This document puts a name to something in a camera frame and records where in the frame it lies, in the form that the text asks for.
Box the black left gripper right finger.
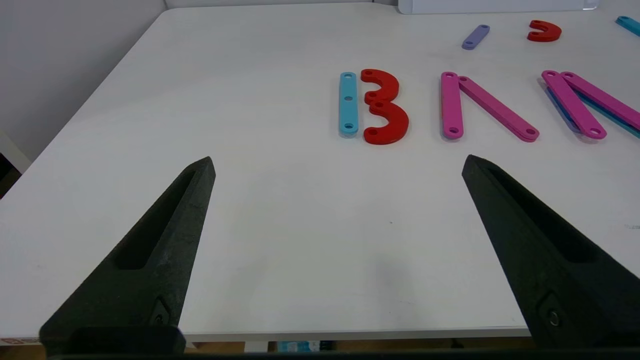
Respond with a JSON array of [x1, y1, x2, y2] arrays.
[[461, 153, 640, 349]]

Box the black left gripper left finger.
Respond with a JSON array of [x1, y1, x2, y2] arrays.
[[39, 156, 217, 358]]

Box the pink bar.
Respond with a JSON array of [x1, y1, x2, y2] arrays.
[[541, 70, 608, 140], [440, 71, 464, 140], [458, 75, 540, 143], [560, 71, 640, 132]]

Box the small red curved piece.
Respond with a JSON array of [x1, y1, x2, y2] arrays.
[[526, 19, 563, 43], [360, 68, 401, 106]]

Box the white sign reading BRAIN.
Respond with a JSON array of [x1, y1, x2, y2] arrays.
[[398, 0, 599, 15]]

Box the dark blue flat bar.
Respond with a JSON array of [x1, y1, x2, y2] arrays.
[[546, 86, 582, 134]]

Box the teal flat bar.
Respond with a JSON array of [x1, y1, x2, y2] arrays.
[[575, 92, 640, 139]]

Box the large red curved piece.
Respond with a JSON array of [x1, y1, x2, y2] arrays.
[[363, 100, 410, 146]]

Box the short purple flat bar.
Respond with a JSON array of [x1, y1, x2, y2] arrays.
[[461, 24, 491, 51]]

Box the light blue long flat bar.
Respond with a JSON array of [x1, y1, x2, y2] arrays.
[[339, 72, 359, 135]]

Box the light blue medium flat bar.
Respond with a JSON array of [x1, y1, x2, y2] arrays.
[[615, 15, 640, 37]]

